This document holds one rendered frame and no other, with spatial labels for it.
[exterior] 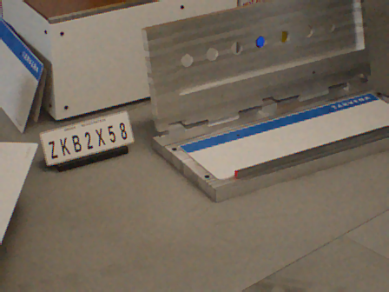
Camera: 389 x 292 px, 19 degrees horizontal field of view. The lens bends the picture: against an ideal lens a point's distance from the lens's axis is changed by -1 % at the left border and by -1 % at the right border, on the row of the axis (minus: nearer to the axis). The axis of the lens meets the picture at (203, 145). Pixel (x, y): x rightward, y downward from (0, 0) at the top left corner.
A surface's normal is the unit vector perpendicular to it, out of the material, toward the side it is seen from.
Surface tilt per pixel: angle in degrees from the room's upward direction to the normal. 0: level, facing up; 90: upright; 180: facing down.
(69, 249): 0
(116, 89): 90
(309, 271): 0
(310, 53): 77
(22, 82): 69
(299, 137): 0
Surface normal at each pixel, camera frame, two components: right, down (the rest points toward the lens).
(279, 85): 0.50, 0.19
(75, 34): 0.51, 0.40
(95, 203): 0.00, -0.88
